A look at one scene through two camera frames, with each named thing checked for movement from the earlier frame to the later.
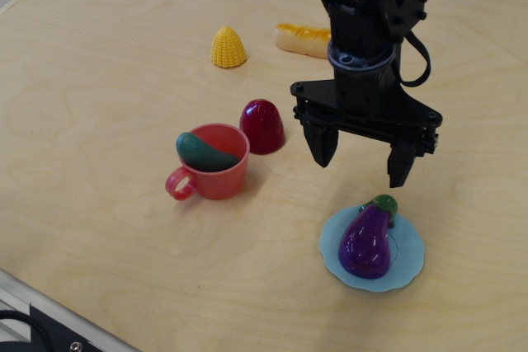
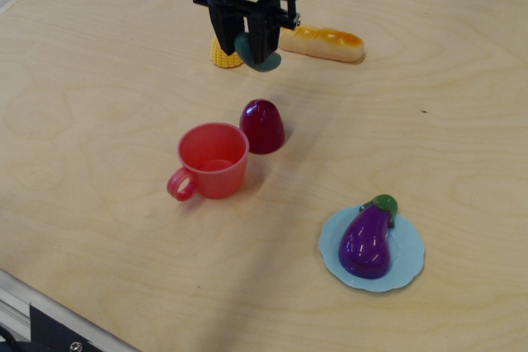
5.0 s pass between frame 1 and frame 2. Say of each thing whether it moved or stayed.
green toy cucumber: moved
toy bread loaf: stayed
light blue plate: stayed
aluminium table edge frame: stayed
